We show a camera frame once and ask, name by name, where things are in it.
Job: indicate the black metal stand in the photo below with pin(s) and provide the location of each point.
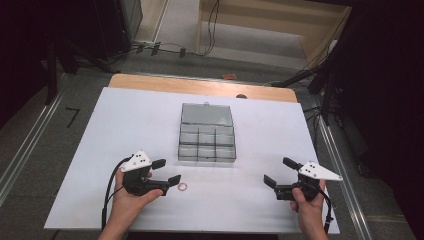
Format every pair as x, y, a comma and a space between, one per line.
325, 90
51, 73

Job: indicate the small dark round object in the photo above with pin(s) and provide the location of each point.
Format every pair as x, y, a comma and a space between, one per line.
241, 96

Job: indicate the black curtain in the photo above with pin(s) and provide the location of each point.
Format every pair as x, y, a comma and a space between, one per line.
383, 100

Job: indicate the wooden table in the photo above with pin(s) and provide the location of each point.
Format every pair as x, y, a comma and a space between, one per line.
186, 85

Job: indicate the dark cabinet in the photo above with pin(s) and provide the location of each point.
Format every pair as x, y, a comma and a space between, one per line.
115, 23

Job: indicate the wooden shelf unit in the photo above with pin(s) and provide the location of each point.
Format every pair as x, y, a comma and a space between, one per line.
266, 20

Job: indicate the metal floor rail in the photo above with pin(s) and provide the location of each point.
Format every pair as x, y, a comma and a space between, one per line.
343, 193
30, 141

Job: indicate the black power plug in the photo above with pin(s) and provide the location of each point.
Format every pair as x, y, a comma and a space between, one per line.
155, 49
182, 52

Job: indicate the clear plastic compartment box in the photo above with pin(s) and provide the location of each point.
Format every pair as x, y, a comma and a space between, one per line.
206, 140

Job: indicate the small orange object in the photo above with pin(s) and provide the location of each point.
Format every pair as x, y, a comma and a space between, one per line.
229, 76

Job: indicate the person's left hand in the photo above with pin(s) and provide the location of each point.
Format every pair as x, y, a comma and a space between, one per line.
128, 205

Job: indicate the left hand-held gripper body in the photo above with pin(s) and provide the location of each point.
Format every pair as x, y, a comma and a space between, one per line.
138, 161

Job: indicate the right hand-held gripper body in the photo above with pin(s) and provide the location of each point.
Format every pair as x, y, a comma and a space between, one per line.
316, 171

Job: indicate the white board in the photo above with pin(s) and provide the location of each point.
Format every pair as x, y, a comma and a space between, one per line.
266, 133

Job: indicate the person's right hand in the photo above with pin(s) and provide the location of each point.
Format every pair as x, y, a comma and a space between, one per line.
310, 211

